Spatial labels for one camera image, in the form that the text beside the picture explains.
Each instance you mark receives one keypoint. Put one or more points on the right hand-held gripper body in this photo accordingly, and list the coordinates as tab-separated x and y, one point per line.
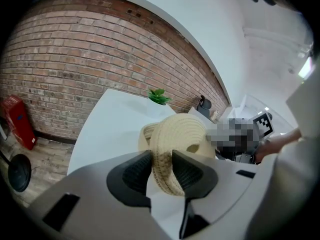
263	125

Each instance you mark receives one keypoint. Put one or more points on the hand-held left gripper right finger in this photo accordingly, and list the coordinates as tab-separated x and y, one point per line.
212	184

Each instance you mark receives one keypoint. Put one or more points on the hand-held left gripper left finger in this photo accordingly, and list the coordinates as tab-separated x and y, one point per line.
100	196

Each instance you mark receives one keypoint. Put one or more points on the tan wooden ring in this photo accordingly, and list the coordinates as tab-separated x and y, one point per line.
180	134

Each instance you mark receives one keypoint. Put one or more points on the person's right forearm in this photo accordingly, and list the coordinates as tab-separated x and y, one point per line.
282	139

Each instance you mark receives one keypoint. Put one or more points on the red plastic crate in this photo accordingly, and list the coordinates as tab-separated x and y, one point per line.
17	124

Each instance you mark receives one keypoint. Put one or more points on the small beige figurine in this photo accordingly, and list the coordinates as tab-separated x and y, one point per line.
215	115

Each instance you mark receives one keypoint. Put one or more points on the black office chair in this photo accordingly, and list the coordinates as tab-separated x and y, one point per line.
205	105

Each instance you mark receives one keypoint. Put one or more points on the white table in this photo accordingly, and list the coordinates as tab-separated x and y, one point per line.
107	129

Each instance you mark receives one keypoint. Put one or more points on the ceiling light panel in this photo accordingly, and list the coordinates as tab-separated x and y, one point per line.
306	69

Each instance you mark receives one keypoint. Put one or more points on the black standing fan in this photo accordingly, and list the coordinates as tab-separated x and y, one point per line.
20	174

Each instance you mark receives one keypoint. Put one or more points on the green potted plant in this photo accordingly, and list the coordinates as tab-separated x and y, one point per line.
158	96

